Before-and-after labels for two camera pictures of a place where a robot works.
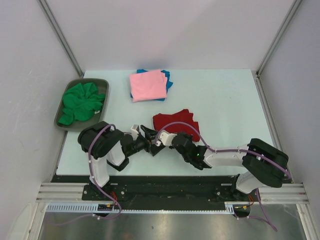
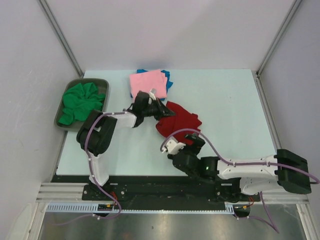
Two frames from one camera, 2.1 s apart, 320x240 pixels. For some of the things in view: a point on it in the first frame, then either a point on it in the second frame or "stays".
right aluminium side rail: [272, 120] stays
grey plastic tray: [84, 103] stays
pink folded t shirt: [148, 85] stays
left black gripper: [151, 148] -> [162, 110]
